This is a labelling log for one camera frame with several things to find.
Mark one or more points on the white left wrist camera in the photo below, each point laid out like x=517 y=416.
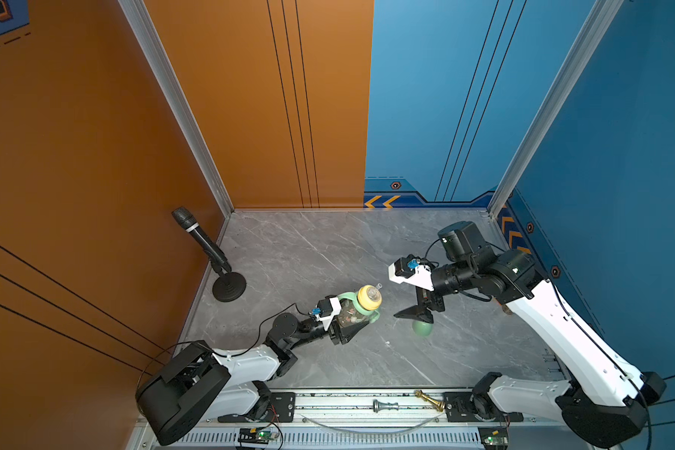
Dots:
x=326 y=310

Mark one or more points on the yellow bottle nipple collar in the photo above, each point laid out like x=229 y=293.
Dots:
x=369 y=298

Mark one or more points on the green dome bottle cap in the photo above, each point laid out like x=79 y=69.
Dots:
x=422 y=329

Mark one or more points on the green circuit board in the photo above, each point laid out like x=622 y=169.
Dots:
x=494 y=438
x=257 y=437

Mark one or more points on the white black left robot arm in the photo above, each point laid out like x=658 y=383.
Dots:
x=199 y=384

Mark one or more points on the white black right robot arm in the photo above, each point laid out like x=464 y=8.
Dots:
x=605 y=401

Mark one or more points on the clear printed baby bottle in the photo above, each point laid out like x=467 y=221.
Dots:
x=351 y=312

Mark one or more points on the gold chess piece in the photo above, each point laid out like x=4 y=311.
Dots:
x=438 y=405

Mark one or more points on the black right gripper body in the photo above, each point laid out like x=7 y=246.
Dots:
x=442 y=289

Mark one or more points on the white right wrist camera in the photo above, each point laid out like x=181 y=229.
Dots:
x=411 y=270

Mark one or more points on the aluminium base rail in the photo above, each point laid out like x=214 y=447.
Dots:
x=457 y=427

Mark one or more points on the silver chess piece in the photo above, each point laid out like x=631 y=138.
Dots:
x=380 y=406

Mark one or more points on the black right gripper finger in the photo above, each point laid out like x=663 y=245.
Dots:
x=423 y=297
x=416 y=313

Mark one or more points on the black microphone on stand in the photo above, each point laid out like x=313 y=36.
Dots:
x=229 y=285

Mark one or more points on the clear tube on rail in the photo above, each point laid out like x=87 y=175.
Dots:
x=365 y=430

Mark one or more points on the left green circuit board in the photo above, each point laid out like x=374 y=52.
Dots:
x=257 y=437

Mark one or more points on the right green circuit board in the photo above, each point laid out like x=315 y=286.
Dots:
x=494 y=438

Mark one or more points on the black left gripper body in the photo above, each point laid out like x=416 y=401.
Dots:
x=332 y=332

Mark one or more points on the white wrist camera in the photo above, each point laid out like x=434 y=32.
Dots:
x=411 y=270
x=326 y=310

